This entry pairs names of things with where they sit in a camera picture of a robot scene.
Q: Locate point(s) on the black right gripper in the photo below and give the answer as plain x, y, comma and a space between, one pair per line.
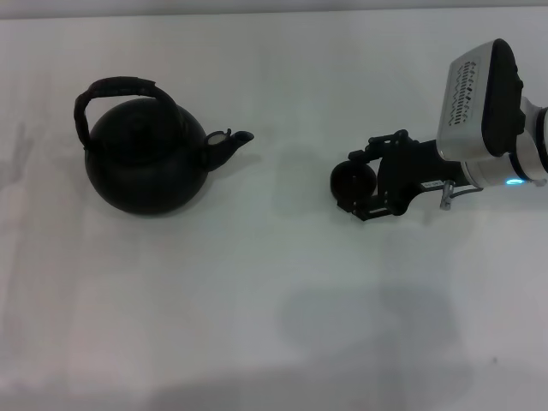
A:
411, 171

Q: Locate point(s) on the small black teacup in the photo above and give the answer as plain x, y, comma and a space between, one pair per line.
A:
351, 182

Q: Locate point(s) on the black round teapot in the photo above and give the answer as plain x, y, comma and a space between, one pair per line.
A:
145, 171

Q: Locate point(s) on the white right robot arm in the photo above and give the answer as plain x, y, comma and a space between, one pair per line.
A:
526, 158

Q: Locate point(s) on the silver black wrist camera box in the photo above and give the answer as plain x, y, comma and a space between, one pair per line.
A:
484, 103

